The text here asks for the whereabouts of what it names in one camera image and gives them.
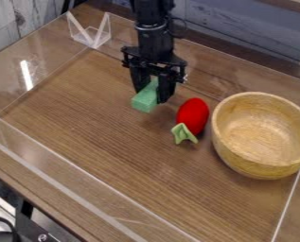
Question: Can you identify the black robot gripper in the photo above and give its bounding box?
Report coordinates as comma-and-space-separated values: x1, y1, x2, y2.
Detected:
121, 25, 188, 103

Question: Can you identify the green rectangular foam block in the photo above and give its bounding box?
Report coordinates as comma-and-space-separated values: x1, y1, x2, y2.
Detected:
131, 78, 158, 112

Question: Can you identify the brown wooden bowl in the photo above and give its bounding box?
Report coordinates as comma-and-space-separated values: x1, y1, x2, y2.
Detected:
212, 92, 300, 180

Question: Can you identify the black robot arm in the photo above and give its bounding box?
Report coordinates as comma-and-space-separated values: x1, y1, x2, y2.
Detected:
121, 0, 188, 104

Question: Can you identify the red plush strawberry toy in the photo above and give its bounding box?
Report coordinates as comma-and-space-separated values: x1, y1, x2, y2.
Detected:
172, 97, 210, 145

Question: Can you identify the clear acrylic corner bracket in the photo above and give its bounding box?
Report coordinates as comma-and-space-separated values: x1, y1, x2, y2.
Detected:
66, 12, 111, 49

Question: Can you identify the clear acrylic tray wall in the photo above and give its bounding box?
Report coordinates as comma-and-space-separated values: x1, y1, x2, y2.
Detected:
0, 119, 300, 242

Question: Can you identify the black cable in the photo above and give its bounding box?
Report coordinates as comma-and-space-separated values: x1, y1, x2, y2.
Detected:
0, 216, 20, 242

